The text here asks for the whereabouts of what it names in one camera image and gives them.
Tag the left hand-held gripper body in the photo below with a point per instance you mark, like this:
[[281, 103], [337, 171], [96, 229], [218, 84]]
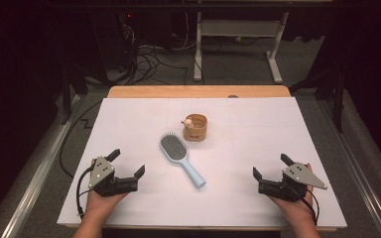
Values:
[[101, 172]]

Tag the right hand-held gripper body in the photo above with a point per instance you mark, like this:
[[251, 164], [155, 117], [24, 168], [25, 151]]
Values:
[[299, 173]]

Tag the light blue hairbrush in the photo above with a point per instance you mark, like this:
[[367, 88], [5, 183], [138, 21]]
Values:
[[175, 148]]

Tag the person's left hand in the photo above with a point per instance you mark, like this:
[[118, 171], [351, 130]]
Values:
[[102, 203]]

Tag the person's right hand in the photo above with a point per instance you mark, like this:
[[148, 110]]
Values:
[[297, 210]]

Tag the white board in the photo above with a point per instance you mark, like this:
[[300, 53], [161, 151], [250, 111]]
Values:
[[244, 198]]

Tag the black stand leg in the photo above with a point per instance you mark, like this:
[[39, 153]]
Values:
[[338, 99], [66, 95]]

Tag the wooden table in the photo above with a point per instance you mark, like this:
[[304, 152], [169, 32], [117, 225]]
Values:
[[165, 91]]

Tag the dark computer tower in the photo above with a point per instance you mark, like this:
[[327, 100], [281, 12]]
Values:
[[112, 39]]

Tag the small yellow ball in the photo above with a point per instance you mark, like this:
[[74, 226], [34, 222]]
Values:
[[238, 38]]

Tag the white metal stand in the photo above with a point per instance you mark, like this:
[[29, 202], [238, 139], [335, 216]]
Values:
[[198, 49]]

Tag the aluminium floor rail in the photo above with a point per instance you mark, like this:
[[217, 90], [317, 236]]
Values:
[[36, 178], [360, 172]]

